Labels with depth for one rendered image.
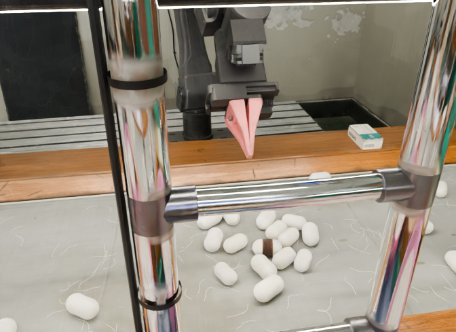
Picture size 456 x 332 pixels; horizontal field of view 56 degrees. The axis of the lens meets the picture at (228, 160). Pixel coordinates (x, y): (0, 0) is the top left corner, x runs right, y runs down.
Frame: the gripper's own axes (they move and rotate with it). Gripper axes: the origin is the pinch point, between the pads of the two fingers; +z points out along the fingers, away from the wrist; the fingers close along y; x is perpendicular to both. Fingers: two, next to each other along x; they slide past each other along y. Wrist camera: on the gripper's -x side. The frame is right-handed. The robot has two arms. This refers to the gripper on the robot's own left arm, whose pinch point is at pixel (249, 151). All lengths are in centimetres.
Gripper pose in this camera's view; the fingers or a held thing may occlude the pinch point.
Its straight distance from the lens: 60.0
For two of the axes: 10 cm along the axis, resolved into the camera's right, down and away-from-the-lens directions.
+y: 9.9, -0.8, 1.4
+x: -1.1, 3.6, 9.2
